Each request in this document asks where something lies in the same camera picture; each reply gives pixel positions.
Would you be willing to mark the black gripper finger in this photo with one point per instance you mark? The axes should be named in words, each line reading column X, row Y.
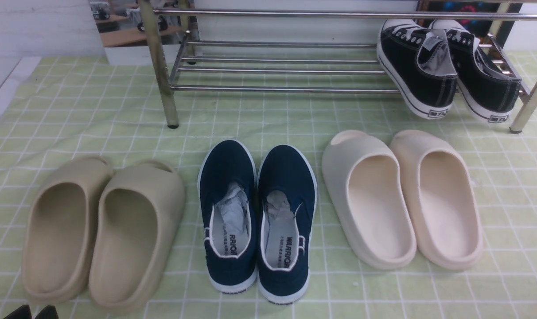
column 48, row 312

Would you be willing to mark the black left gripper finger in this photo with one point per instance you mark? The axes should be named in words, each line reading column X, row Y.
column 22, row 312

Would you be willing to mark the navy slip-on shoe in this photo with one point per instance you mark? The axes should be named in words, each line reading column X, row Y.
column 226, row 187
column 287, row 191

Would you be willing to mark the chrome metal shoe rack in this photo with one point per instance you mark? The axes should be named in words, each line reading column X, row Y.
column 167, row 80

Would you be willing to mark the left tan foam slide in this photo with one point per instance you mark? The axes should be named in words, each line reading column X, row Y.
column 61, row 230

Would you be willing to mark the tan foam slide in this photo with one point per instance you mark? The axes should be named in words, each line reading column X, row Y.
column 61, row 230
column 139, row 214

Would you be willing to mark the right tan foam slide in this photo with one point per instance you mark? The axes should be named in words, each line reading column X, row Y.
column 139, row 214

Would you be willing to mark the green checkered table cloth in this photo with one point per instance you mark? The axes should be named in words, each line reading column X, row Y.
column 72, row 106

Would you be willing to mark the leaning picture board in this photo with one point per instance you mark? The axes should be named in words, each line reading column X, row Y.
column 121, row 29

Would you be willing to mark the left cream foam slide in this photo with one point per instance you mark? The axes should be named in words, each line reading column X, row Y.
column 362, row 176

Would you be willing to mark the cream foam slide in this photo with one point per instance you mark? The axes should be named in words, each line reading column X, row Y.
column 362, row 176
column 440, row 199

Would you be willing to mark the right cream foam slide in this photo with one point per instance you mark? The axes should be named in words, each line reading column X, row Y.
column 440, row 199

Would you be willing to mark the left black canvas sneaker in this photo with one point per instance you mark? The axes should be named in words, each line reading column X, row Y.
column 418, row 60

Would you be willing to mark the black canvas sneaker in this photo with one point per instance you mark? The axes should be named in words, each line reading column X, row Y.
column 418, row 60
column 489, row 94

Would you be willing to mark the right black canvas sneaker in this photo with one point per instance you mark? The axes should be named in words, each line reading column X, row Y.
column 489, row 94

